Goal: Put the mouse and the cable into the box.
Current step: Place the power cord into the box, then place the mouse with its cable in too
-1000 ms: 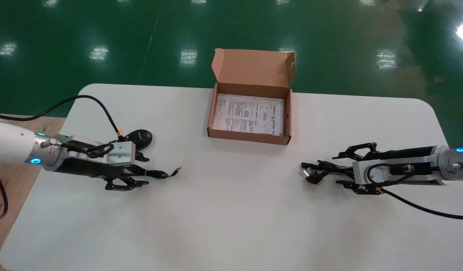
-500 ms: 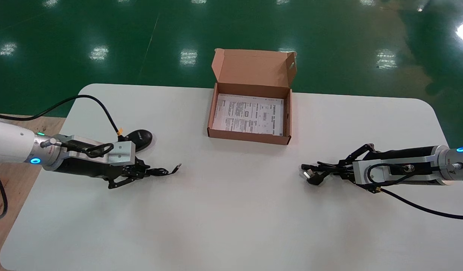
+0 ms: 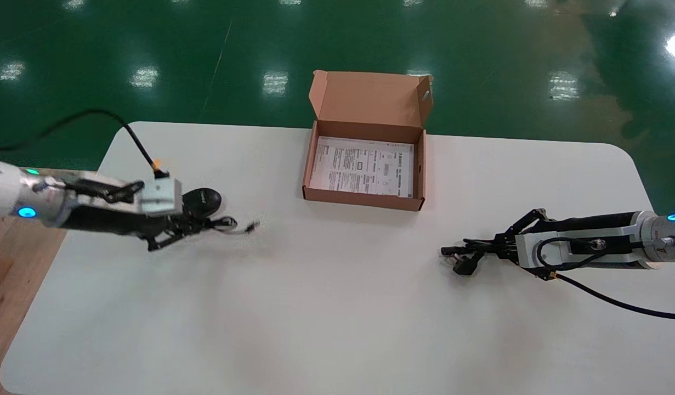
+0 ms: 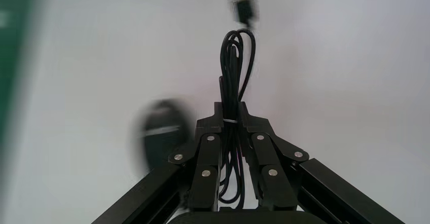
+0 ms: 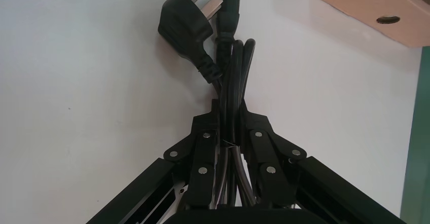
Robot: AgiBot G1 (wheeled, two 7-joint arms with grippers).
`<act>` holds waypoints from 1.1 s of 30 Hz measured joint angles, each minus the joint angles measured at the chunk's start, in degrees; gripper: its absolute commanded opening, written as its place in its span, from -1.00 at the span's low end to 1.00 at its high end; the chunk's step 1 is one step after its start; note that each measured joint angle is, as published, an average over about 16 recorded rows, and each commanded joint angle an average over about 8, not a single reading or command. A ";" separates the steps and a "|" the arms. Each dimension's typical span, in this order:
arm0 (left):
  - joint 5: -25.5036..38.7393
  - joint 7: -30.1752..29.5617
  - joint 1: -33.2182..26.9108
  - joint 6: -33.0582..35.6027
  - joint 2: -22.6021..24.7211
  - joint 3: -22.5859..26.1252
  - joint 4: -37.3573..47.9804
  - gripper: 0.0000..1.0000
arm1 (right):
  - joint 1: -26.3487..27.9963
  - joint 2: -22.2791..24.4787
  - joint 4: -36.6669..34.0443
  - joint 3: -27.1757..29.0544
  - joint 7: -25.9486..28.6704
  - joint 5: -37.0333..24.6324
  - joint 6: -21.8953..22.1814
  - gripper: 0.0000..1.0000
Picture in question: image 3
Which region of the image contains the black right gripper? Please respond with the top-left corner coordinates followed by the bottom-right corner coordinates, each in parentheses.
top-left (462, 210), bottom-right (642, 263)

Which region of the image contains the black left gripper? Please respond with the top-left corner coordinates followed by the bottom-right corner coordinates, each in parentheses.
top-left (60, 207), bottom-right (214, 252)

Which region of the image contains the black power cable with plug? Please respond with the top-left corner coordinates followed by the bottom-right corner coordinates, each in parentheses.
top-left (440, 239), bottom-right (494, 277)

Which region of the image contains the black USB cable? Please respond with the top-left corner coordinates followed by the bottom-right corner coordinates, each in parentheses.
top-left (205, 216), bottom-right (260, 235)

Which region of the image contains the brown cardboard storage box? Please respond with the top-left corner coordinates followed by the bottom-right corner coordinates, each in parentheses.
top-left (302, 70), bottom-right (434, 212)

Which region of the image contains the black computer mouse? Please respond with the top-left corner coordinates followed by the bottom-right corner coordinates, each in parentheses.
top-left (182, 188), bottom-right (224, 218)

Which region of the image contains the printed white paper sheet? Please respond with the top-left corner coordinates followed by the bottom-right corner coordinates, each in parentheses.
top-left (310, 136), bottom-right (415, 198)

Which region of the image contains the wooden floor platform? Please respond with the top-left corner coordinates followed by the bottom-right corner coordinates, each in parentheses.
top-left (0, 167), bottom-right (69, 395)

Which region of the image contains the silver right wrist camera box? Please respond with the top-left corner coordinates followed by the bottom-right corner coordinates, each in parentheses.
top-left (515, 229), bottom-right (645, 269)

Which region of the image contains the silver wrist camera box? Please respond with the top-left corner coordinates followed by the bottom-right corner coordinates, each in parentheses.
top-left (515, 229), bottom-right (645, 269)
top-left (139, 178), bottom-right (183, 216)

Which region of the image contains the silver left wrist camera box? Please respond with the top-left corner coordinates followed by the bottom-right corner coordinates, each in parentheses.
top-left (139, 178), bottom-right (183, 216)

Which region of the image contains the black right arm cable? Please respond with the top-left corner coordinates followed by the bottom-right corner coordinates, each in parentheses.
top-left (536, 235), bottom-right (675, 320)

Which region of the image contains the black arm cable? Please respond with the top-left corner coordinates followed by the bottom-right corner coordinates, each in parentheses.
top-left (536, 235), bottom-right (675, 320)
top-left (0, 109), bottom-right (171, 179)

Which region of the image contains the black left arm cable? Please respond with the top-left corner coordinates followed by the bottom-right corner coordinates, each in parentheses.
top-left (0, 109), bottom-right (171, 179)

